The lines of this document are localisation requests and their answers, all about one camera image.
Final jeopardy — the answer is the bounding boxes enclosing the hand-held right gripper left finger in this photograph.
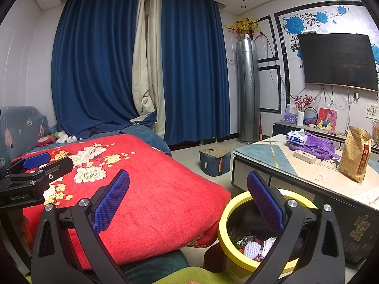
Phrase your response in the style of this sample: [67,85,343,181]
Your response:
[31,169,131,284]

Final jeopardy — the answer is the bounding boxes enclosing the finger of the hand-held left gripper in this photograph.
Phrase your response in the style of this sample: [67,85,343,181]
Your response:
[37,157,74,188]
[0,152,51,181]

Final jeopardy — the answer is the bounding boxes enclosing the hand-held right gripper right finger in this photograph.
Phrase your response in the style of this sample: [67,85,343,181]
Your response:
[246,170,346,284]

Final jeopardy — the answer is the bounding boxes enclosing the white printed plastic bag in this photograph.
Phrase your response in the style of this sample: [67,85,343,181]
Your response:
[260,237,277,261]

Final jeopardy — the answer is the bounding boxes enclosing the white foam net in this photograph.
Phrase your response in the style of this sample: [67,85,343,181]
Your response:
[243,240,263,258]

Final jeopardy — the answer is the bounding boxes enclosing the yellow round bin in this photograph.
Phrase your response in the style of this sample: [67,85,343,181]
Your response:
[217,189,319,283]

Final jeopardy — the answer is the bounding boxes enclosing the red plush toy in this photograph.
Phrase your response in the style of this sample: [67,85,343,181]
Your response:
[36,136,58,148]

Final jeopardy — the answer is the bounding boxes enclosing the white plush toy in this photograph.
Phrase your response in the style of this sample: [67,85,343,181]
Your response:
[56,132,77,144]

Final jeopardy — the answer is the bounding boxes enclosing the grey patterned sofa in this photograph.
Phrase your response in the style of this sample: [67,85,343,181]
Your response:
[0,106,51,169]

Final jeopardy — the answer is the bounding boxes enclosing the red floral blanket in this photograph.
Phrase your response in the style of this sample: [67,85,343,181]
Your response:
[10,134,231,270]

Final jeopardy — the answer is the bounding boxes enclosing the marble coffee table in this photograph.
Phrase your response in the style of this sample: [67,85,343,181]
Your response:
[231,133,379,268]

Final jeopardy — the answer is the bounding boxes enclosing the white power strip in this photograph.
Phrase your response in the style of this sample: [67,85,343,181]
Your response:
[293,150,317,164]

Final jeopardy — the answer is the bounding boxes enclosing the blue stool brown top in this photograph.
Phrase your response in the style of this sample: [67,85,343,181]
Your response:
[199,146,232,177]

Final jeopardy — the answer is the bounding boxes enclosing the tissue pack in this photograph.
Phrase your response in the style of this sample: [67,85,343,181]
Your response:
[286,129,308,145]

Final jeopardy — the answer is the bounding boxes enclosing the dark television cabinet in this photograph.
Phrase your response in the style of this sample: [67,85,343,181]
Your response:
[272,121,379,154]

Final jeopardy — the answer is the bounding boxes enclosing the dark teal cloth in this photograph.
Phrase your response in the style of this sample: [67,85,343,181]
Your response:
[121,248,190,284]

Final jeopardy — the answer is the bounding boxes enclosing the blue sofa seat cover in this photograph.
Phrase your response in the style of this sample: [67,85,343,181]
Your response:
[75,124,172,156]

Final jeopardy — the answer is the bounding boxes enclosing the purple paper bag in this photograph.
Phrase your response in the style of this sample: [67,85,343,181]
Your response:
[284,104,298,124]

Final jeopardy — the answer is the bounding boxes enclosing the white vase red flowers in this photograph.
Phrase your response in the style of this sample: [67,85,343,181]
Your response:
[293,95,314,127]

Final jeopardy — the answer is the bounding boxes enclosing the round desk ornament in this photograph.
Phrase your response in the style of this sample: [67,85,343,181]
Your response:
[303,107,318,127]

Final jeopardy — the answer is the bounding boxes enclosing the brown paper bag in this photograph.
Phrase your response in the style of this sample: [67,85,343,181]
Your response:
[338,126,372,183]

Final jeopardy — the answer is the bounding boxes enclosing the colourful painting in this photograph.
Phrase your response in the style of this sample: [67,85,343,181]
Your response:
[317,108,338,131]

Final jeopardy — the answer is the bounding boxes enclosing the yellow-green garment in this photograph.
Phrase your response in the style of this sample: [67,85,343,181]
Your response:
[160,265,258,284]

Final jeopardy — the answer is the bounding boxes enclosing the blue curtain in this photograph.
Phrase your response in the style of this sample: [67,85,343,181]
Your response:
[161,0,231,145]
[51,0,157,139]

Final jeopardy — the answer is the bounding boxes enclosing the silver tower air conditioner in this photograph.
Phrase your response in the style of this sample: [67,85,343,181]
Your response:
[236,34,261,142]

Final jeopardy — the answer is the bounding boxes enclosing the beige curtain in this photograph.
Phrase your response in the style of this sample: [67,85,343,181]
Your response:
[132,0,166,139]

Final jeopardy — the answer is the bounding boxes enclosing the yellow flower decoration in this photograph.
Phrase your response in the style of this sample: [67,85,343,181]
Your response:
[223,16,264,34]

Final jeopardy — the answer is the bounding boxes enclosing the black wall television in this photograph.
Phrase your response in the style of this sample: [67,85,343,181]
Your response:
[297,33,379,92]

